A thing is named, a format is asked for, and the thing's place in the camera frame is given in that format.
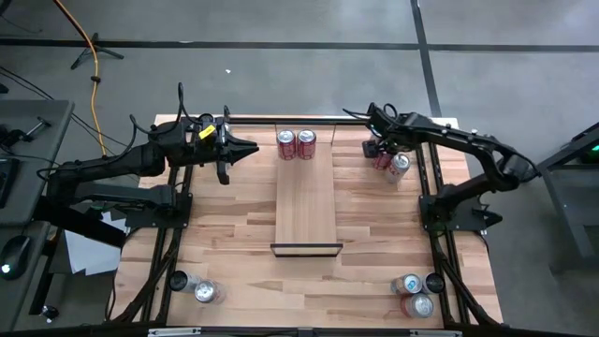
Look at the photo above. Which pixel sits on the black computer mouse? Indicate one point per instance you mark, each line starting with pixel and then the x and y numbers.
pixel 14 255

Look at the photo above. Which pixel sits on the black diagonal beam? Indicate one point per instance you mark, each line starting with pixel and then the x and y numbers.
pixel 79 225

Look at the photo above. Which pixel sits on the red can silver top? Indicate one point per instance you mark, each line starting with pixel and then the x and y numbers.
pixel 422 305

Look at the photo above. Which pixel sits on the black tripod base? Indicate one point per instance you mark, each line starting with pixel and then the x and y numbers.
pixel 95 47

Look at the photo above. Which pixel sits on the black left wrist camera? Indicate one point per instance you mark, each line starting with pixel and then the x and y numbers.
pixel 213 140

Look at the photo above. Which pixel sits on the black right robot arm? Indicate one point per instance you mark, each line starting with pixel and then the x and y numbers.
pixel 468 140

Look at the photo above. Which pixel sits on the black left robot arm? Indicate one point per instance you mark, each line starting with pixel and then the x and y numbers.
pixel 117 161

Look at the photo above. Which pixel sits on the black-topped beverage can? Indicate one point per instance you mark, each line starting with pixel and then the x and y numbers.
pixel 433 283
pixel 179 281

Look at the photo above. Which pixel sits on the black caster wheel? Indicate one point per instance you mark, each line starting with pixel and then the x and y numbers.
pixel 49 311

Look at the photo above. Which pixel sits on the silver bracket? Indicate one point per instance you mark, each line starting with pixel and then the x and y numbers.
pixel 174 331
pixel 435 333

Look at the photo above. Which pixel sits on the black device green light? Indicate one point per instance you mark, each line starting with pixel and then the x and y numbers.
pixel 593 150

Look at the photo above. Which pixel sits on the silver-topped beverage can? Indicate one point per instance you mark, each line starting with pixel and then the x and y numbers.
pixel 206 291

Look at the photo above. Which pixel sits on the yellow tag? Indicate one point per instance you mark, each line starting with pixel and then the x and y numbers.
pixel 207 131

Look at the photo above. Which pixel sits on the black table rail frame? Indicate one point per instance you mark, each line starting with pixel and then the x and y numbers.
pixel 304 121

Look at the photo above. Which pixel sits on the white paper sheets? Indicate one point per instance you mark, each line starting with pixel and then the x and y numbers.
pixel 89 253

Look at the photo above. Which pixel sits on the black keyboard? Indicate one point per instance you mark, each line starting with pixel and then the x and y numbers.
pixel 7 180

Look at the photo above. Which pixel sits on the grey desk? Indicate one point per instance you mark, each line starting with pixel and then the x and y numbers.
pixel 42 140

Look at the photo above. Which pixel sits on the can with blue tab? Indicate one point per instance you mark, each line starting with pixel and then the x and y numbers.
pixel 412 283

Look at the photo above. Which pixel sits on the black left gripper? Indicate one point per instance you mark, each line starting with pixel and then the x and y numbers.
pixel 201 152

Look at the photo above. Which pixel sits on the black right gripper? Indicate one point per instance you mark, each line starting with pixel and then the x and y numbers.
pixel 390 131

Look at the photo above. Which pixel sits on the black frame wooden shelf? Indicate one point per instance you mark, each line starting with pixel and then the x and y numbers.
pixel 305 210

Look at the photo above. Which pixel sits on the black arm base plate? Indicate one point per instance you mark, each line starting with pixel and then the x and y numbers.
pixel 468 222
pixel 140 217

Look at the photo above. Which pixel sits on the dark grey cart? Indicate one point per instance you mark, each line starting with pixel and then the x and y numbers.
pixel 575 201

